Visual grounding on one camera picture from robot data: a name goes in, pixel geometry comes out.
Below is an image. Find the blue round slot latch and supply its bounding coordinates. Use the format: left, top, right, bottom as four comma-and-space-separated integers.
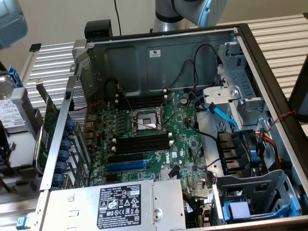
64, 118, 77, 132
60, 138, 73, 151
58, 150, 71, 162
52, 173, 65, 187
56, 161, 68, 174

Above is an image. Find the thin black hanging cable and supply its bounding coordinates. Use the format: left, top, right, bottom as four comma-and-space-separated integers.
114, 0, 122, 36

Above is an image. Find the open grey PC case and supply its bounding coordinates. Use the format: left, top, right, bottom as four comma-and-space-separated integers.
39, 23, 308, 231

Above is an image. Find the green Dell motherboard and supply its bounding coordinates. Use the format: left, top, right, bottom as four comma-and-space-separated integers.
87, 90, 213, 191

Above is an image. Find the thin red twisted wire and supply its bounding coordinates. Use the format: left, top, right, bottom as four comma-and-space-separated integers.
71, 100, 102, 113

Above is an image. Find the long black expansion slot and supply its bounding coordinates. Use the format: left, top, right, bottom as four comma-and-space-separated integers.
107, 152, 145, 164

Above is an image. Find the thin black looped wire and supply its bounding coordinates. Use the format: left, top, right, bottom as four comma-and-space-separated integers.
193, 44, 220, 96

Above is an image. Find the blue expansion slot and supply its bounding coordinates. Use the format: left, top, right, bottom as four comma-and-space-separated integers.
106, 161, 147, 173

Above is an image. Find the blue plastic fan clip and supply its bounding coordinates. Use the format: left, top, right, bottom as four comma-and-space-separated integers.
249, 145, 260, 168

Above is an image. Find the blue flat SATA wire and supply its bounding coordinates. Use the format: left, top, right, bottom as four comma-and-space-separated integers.
206, 102, 242, 132

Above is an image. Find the blue plastic release tab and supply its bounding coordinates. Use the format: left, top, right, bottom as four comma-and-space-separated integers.
15, 216, 32, 231

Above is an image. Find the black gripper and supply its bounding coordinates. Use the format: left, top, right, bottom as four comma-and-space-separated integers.
0, 119, 13, 169

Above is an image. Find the silver power supply unit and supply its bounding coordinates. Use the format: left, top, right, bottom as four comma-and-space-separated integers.
39, 178, 187, 231

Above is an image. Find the black box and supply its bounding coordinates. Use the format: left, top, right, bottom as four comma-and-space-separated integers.
84, 20, 114, 39

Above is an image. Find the black arched cable loop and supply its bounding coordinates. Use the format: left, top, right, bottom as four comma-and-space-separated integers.
104, 77, 120, 97

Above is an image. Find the silver chipset heatsink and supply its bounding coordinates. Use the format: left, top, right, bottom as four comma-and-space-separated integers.
159, 168, 182, 181

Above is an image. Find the large grey disk cage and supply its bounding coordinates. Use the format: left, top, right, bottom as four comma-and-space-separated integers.
211, 169, 303, 224

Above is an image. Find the grey metal disk bay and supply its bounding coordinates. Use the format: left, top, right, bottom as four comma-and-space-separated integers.
202, 41, 268, 128

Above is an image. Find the black wire with connector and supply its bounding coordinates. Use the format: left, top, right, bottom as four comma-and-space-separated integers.
192, 146, 221, 170

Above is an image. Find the blue hard disk rail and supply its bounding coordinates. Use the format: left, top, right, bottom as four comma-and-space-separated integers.
7, 64, 24, 88

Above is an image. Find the red black twisted wire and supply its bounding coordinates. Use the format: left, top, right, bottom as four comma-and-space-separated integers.
263, 110, 299, 133

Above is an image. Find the thick black wire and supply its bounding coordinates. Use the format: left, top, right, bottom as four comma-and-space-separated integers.
186, 91, 218, 143

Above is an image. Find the red yellow wire bundle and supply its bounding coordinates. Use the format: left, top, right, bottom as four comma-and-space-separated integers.
254, 128, 284, 167

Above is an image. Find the dark brown panel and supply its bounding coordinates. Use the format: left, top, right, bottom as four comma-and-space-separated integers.
288, 54, 308, 124

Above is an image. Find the thin silver wire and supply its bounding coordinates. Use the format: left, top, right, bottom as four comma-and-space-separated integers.
117, 82, 134, 113

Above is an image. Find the green graphics card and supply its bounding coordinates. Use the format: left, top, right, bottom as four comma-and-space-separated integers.
32, 78, 61, 175

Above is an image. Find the silver CPU socket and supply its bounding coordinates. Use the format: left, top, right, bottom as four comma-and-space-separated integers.
129, 105, 168, 138

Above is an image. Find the blue plastic disk bracket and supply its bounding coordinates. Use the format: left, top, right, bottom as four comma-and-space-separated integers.
221, 196, 302, 223

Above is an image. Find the thin steel locking lever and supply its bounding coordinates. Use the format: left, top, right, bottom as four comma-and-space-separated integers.
160, 92, 175, 109
161, 112, 182, 128

